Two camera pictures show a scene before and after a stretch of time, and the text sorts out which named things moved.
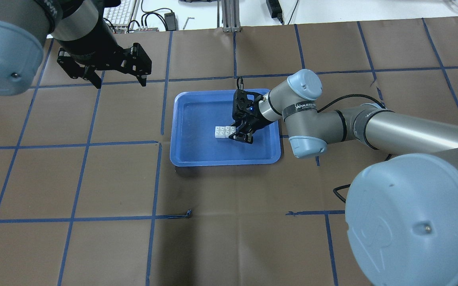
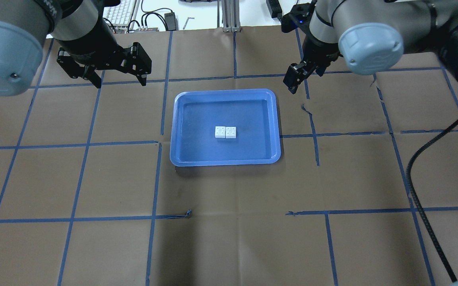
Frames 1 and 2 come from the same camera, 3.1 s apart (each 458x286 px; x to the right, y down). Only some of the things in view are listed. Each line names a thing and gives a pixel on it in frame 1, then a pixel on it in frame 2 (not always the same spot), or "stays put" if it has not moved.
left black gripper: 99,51 stays put
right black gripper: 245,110 -> 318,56
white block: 229,130 stays put
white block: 220,132 stays put
